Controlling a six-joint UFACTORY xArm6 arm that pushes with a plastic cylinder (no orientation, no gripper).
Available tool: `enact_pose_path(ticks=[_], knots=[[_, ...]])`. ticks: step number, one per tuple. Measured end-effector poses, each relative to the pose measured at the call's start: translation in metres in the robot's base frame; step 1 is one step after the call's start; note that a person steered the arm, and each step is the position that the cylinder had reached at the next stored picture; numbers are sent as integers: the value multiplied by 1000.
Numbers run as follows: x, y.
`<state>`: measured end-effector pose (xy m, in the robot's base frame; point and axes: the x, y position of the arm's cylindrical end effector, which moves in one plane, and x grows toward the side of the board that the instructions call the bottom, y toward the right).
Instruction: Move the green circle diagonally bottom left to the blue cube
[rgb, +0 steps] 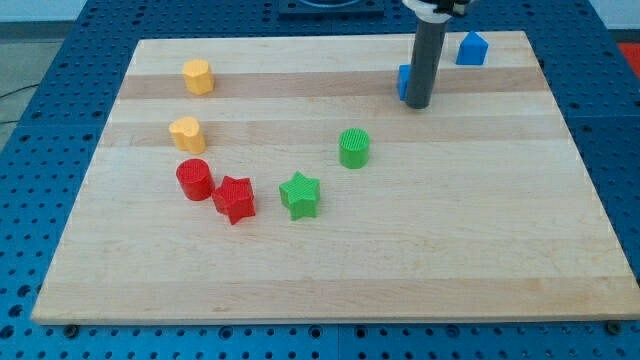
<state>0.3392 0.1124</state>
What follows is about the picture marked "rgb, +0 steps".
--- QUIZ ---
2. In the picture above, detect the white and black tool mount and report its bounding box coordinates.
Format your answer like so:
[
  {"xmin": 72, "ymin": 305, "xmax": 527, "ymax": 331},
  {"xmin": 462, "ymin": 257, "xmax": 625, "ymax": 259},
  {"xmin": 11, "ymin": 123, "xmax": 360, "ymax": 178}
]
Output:
[{"xmin": 402, "ymin": 0, "xmax": 479, "ymax": 23}]

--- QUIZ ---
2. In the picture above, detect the blue pentagon block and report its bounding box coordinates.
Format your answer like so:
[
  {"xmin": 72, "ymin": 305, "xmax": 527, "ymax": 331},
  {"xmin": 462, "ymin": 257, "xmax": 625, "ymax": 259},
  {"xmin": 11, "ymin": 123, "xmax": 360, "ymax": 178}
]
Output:
[{"xmin": 456, "ymin": 31, "xmax": 489, "ymax": 66}]

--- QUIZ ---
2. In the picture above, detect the light wooden board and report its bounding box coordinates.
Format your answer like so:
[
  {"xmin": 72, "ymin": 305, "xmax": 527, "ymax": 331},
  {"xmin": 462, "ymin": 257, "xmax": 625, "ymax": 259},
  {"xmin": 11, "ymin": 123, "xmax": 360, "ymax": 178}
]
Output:
[{"xmin": 32, "ymin": 31, "xmax": 639, "ymax": 325}]

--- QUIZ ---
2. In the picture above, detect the blue cube block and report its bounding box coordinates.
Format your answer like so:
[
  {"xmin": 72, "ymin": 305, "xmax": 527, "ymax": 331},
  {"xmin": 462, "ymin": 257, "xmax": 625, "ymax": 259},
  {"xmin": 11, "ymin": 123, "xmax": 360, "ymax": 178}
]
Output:
[{"xmin": 396, "ymin": 64, "xmax": 411, "ymax": 101}]

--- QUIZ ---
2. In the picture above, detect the green cylinder block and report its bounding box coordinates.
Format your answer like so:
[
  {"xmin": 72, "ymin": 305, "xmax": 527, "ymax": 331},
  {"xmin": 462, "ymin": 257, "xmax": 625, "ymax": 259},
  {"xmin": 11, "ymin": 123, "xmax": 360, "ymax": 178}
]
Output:
[{"xmin": 339, "ymin": 128, "xmax": 370, "ymax": 169}]

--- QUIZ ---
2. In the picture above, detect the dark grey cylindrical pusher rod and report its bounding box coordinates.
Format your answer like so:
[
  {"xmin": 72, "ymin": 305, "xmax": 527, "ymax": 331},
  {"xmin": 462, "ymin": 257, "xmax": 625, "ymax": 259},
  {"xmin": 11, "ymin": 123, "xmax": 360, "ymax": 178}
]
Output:
[{"xmin": 405, "ymin": 20, "xmax": 448, "ymax": 109}]

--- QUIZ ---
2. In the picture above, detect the red cylinder block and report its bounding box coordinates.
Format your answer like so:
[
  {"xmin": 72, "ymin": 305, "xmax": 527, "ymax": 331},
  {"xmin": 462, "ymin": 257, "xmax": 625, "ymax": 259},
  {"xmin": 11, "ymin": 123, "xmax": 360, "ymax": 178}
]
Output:
[{"xmin": 176, "ymin": 158, "xmax": 215, "ymax": 201}]

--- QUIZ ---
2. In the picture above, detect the yellow hexagon block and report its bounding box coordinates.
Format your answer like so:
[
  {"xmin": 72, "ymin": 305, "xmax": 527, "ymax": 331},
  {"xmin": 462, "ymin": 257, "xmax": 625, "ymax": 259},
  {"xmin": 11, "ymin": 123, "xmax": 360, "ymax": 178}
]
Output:
[{"xmin": 182, "ymin": 59, "xmax": 215, "ymax": 95}]

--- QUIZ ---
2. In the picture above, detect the yellow heart block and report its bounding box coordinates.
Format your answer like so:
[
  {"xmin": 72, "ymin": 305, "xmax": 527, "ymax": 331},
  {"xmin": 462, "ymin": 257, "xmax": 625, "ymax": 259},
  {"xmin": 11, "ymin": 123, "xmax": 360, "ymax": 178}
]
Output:
[{"xmin": 168, "ymin": 117, "xmax": 207, "ymax": 154}]

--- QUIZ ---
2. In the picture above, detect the red star block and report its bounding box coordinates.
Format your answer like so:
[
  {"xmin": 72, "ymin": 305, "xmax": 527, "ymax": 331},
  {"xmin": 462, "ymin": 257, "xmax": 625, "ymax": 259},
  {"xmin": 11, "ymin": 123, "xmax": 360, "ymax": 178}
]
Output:
[{"xmin": 212, "ymin": 176, "xmax": 255, "ymax": 225}]

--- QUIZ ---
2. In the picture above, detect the green star block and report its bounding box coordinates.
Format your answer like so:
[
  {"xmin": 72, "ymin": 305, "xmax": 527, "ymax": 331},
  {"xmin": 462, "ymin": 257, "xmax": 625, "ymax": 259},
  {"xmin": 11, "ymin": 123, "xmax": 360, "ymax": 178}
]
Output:
[{"xmin": 279, "ymin": 171, "xmax": 320, "ymax": 221}]

